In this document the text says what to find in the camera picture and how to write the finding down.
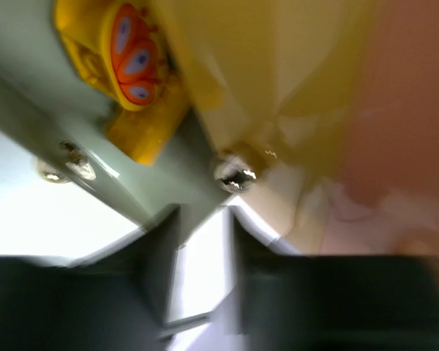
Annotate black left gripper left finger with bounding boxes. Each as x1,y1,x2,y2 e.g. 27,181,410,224
0,205,181,350

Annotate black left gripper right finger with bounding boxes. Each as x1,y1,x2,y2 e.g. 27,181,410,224
228,209,439,350

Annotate yellow lego brick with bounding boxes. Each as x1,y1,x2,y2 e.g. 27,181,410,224
106,74,190,166

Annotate yellow drawer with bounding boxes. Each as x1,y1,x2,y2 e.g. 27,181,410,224
146,0,381,257

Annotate orange oval lego piece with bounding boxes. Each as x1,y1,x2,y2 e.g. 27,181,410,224
53,0,168,111

